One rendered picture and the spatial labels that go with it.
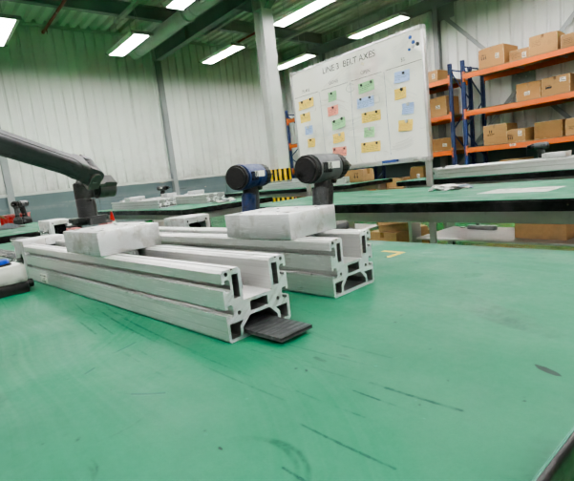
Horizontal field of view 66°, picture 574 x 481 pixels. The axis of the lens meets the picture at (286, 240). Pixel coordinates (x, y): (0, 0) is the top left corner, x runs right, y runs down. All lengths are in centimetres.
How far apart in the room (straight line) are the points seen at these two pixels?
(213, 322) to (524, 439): 34
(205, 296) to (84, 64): 1278
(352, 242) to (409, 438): 41
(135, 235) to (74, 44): 1262
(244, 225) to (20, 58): 1229
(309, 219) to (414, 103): 303
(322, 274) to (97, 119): 1246
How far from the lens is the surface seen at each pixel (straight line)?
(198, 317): 56
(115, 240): 78
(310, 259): 65
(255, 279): 57
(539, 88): 1052
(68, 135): 1274
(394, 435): 34
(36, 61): 1294
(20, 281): 107
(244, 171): 101
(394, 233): 471
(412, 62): 373
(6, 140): 125
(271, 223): 69
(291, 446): 33
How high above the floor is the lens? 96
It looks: 8 degrees down
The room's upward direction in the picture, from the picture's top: 6 degrees counter-clockwise
